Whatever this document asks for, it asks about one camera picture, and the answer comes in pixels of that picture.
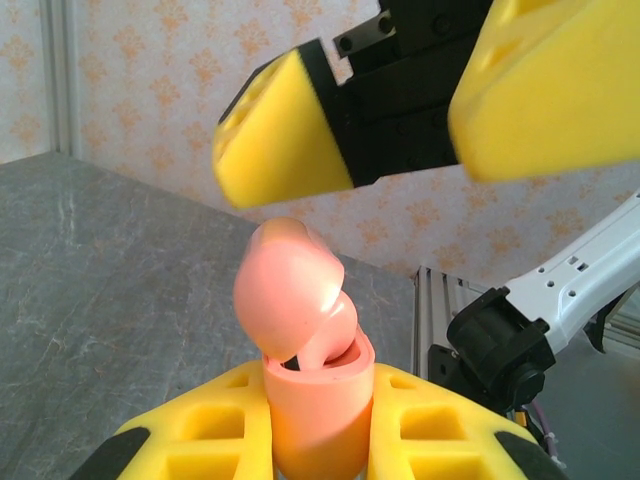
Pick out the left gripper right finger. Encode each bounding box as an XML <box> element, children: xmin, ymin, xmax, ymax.
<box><xmin>367</xmin><ymin>362</ymin><xmax>571</xmax><ymax>480</ymax></box>

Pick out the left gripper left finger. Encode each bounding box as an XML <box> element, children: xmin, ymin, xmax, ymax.
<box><xmin>67</xmin><ymin>359</ymin><xmax>275</xmax><ymax>480</ymax></box>

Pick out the pink earbud charging case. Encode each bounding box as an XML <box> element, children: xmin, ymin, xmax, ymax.
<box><xmin>232</xmin><ymin>217</ymin><xmax>377</xmax><ymax>480</ymax></box>

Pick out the pink wireless earbud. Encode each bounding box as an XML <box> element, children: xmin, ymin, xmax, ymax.
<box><xmin>299</xmin><ymin>289</ymin><xmax>360</xmax><ymax>372</ymax></box>

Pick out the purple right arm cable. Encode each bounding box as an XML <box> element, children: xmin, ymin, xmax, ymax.
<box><xmin>519</xmin><ymin>399</ymin><xmax>566</xmax><ymax>469</ymax></box>

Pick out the aluminium corner post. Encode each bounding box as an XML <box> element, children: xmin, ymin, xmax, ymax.
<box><xmin>42</xmin><ymin>0</ymin><xmax>84</xmax><ymax>159</ymax></box>

